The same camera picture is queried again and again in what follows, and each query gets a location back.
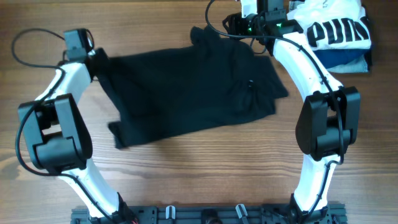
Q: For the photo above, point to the light blue folded jeans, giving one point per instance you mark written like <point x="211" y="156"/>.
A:
<point x="356" y="66"/>

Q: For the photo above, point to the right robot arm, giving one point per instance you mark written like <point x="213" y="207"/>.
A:
<point x="328" y="122"/>

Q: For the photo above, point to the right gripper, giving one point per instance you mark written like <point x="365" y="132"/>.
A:
<point x="232" y="22"/>

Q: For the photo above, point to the dark blue folded garment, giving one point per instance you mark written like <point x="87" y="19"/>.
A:
<point x="334" y="57"/>

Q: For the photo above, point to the white Puma t-shirt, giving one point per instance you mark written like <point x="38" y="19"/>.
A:
<point x="333" y="24"/>

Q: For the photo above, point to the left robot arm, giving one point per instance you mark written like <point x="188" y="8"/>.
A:
<point x="52" y="139"/>

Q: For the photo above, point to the black t-shirt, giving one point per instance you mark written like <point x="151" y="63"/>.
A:
<point x="166" y="93"/>

